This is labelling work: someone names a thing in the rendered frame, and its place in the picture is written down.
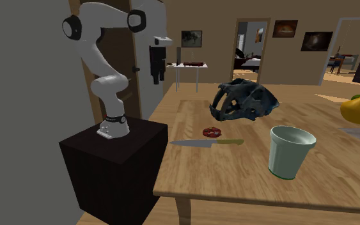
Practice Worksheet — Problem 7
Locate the pale green cup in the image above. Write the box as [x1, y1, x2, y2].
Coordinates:
[268, 125, 317, 180]

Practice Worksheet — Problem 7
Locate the dark sabre-tooth skull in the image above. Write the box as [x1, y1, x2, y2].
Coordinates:
[209, 78, 280, 122]

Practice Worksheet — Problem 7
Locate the brown wooden door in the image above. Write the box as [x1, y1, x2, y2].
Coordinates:
[68, 0, 143, 125]

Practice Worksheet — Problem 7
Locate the doorway with wooden frame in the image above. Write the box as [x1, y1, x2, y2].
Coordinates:
[230, 17, 272, 84]

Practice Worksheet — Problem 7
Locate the wooden table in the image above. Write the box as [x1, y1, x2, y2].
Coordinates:
[152, 98, 360, 225]

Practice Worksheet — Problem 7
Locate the white side table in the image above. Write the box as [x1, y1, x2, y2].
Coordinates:
[166, 46, 208, 93]

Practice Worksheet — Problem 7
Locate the orange framed wall picture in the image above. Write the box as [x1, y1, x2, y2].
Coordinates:
[272, 19, 299, 39]

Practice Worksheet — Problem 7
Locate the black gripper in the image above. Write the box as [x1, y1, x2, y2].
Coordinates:
[149, 45, 167, 85]

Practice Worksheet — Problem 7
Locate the dark nebula wall picture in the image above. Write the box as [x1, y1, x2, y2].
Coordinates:
[300, 31, 334, 52]

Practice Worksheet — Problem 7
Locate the knife with yellow handle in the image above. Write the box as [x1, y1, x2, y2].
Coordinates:
[168, 138, 245, 148]

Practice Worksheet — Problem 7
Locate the dark robot stand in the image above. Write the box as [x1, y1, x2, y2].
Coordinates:
[58, 116, 169, 225]

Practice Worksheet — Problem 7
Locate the dark framed wall picture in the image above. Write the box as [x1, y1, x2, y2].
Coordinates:
[181, 30, 203, 49]

